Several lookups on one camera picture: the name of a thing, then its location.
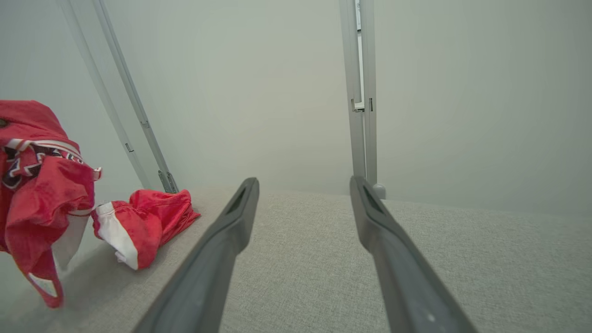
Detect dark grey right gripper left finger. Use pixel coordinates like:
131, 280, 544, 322
134, 177, 260, 333

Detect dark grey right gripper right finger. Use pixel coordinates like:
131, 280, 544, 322
350, 176, 477, 333

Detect red shorts with white trim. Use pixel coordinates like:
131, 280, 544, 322
91, 189, 201, 271

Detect red Bulls basketball jersey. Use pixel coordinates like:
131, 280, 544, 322
0, 99, 102, 309

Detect grey partition post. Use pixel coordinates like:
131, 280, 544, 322
359, 0, 386, 200
339, 0, 367, 183

